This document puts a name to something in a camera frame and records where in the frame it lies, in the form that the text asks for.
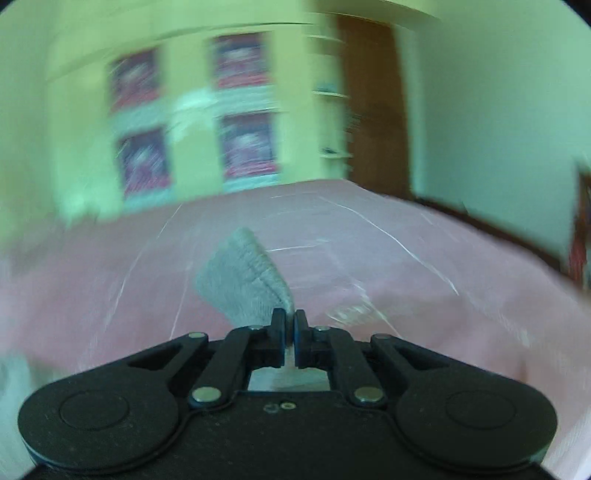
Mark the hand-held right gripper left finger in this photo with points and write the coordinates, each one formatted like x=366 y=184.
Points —
x=278 y=334

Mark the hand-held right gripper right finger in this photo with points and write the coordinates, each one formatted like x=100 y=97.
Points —
x=301 y=336

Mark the pink checked bedsheet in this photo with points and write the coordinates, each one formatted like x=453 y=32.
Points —
x=415 y=286

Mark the brown wooden door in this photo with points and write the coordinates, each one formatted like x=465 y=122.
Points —
x=375 y=110

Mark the reddish brown wooden furniture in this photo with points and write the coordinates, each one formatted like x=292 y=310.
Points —
x=582 y=230

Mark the dark wooden bed frame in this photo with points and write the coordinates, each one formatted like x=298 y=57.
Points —
x=498 y=230

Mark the white wall shelf unit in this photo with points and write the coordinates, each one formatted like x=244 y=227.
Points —
x=333 y=94

